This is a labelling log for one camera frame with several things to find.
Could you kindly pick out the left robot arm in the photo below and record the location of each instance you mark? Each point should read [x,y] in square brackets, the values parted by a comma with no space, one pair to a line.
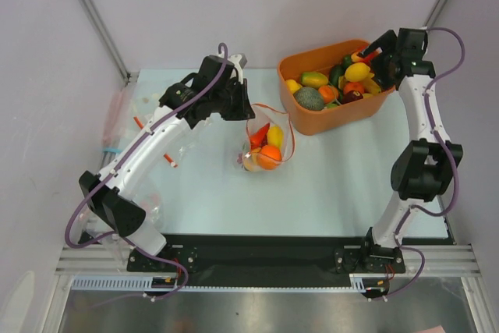
[220,87]

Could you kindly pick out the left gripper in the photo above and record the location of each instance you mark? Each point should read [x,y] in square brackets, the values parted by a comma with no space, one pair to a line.
[242,111]

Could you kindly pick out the orange plastic bin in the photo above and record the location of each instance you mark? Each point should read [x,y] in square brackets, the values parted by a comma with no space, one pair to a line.
[322,59]

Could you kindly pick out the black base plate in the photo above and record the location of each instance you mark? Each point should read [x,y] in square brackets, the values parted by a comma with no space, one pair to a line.
[276,257]

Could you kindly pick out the green netted melon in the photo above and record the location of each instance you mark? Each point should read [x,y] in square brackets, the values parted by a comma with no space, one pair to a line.
[309,98]

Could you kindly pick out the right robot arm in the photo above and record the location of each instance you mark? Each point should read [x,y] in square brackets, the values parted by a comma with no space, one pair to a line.
[427,167]

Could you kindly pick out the clear zip top bag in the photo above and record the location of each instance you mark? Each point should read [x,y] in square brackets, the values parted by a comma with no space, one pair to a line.
[265,114]

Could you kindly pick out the yellow orange peach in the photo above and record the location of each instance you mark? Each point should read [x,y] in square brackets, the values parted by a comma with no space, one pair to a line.
[255,161]

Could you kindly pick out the pile of clear bags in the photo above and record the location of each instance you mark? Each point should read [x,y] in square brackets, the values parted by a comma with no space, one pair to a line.
[109,193]

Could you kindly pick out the green yellow mango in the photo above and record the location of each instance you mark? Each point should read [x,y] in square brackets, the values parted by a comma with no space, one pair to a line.
[313,79]

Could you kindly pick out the orange persimmon with leaves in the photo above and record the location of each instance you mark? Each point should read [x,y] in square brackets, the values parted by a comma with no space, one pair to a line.
[329,93]

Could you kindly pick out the dark green avocado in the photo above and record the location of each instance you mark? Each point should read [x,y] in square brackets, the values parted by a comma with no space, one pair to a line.
[335,73]

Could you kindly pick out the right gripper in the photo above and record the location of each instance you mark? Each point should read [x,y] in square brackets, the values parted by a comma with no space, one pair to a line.
[386,58]

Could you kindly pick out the orange tangerine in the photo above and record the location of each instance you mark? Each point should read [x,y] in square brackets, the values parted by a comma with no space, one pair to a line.
[272,152]

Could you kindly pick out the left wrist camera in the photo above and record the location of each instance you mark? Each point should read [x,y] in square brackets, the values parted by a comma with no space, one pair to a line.
[239,62]

